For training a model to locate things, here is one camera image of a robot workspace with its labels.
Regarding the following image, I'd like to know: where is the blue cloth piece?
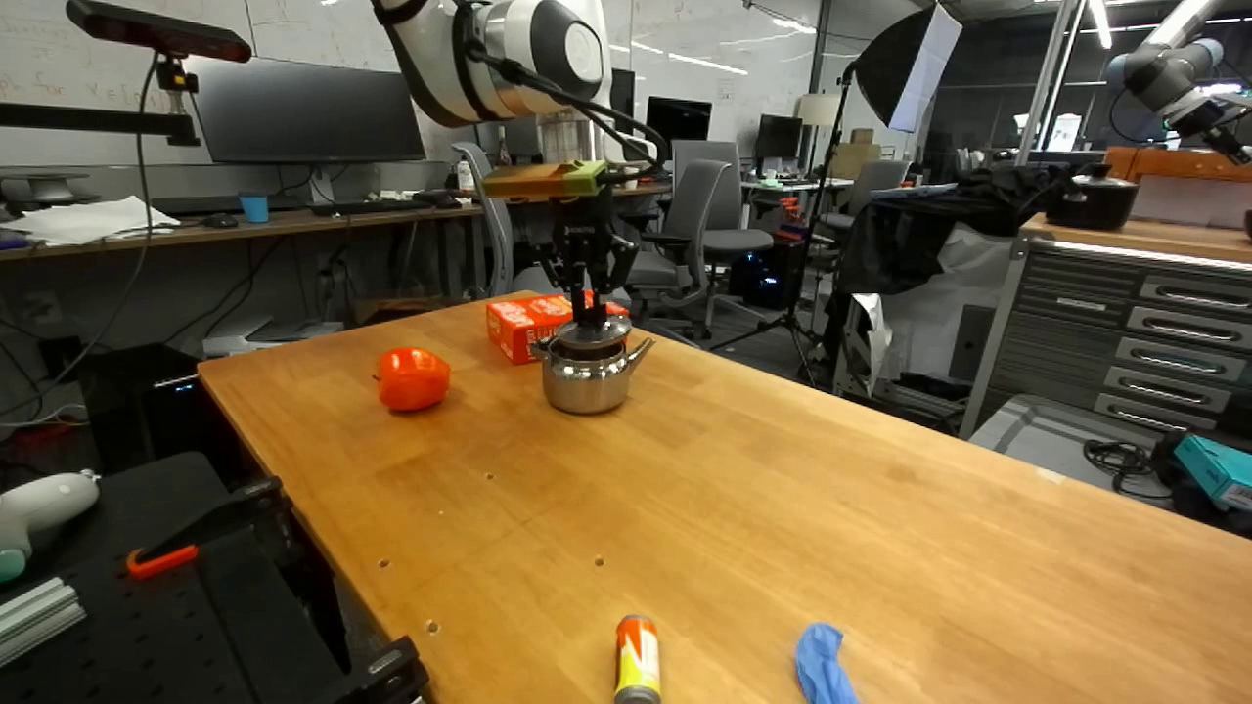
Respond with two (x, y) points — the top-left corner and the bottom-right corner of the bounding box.
(789, 616), (865, 704)

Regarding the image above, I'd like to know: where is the aluminium extrusion bar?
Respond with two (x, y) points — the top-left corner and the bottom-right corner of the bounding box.
(0, 573), (90, 673)

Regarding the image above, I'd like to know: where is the black clamp orange handle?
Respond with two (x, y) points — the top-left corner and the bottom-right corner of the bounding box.
(120, 475), (284, 587)

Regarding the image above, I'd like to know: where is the black softbox light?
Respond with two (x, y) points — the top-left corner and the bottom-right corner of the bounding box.
(850, 0), (972, 138)

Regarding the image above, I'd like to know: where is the teal box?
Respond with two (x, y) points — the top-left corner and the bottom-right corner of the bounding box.
(1171, 430), (1252, 514)

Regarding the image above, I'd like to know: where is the white paper pile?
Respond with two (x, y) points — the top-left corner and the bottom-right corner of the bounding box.
(0, 191), (183, 248)

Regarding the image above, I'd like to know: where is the white handheld tool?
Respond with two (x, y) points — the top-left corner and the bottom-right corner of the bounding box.
(0, 466), (107, 587)

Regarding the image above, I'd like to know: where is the orange box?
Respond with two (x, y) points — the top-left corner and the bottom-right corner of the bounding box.
(480, 290), (578, 366)

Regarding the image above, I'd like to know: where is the black camera on boom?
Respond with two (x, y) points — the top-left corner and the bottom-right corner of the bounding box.
(63, 0), (256, 66)

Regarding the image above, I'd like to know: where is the red tomato toy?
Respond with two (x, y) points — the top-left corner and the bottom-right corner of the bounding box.
(372, 342), (458, 418)

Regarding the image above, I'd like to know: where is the large dark monitor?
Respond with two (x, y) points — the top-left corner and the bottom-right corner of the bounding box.
(183, 57), (430, 168)

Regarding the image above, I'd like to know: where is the grey drawer cabinet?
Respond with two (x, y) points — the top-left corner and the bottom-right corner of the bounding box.
(957, 211), (1252, 447)

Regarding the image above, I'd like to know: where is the black cooking pot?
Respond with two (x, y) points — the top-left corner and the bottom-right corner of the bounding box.
(1041, 168), (1144, 235)

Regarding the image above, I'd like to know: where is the steel kettle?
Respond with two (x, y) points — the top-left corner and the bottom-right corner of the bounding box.
(533, 327), (659, 418)

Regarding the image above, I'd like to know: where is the white bottle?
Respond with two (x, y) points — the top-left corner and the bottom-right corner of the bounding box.
(449, 143), (480, 204)

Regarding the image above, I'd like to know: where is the black cloth heap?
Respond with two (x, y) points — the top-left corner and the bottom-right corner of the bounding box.
(835, 155), (1066, 298)

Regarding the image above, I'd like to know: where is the orange yellow tube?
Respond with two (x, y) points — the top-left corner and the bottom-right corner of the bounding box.
(612, 610), (666, 704)

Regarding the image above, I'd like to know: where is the small black monitor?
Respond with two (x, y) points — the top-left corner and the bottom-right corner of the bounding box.
(643, 95), (715, 147)

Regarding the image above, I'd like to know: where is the black box under desk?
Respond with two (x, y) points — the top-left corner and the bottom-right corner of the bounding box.
(72, 338), (202, 475)

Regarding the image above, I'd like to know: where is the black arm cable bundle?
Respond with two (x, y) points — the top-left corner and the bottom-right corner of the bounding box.
(455, 36), (673, 185)

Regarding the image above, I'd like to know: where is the grey office chair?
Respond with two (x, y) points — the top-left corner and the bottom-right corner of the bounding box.
(629, 152), (783, 342)

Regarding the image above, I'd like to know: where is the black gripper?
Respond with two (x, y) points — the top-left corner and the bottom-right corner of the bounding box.
(537, 200), (644, 336)

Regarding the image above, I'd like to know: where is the black perforated side table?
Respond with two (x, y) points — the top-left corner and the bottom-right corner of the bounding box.
(0, 447), (434, 704)

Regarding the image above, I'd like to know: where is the wooden wall desk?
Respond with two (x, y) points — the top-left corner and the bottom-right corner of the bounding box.
(0, 195), (489, 268)

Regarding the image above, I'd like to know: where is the round steel kettle lid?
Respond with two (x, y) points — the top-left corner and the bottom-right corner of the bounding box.
(554, 308), (639, 361)

